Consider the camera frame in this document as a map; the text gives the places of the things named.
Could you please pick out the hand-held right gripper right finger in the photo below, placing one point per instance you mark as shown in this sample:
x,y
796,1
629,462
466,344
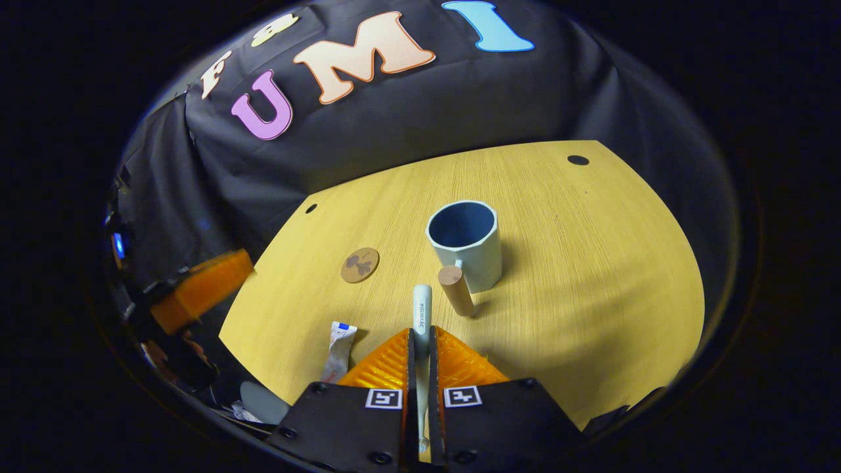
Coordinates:
x,y
436,427

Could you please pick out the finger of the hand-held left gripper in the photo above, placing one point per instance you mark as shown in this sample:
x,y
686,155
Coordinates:
x,y
204,286

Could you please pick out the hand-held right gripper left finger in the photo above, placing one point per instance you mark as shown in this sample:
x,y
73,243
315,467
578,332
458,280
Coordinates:
x,y
411,427

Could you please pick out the white toothpaste tube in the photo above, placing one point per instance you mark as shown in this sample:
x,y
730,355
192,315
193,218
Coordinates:
x,y
338,351

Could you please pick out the white toothbrush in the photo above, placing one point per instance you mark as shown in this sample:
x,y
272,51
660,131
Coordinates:
x,y
422,309

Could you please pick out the round brown coaster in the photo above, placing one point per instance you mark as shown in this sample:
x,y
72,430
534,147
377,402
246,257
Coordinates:
x,y
360,265

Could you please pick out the wooden desktop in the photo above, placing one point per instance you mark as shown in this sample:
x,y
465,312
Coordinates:
x,y
591,263

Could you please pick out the pale grey rounded object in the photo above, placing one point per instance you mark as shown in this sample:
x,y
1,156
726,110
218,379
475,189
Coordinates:
x,y
263,402

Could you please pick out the black backdrop cloth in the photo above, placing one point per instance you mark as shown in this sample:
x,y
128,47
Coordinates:
x,y
427,112

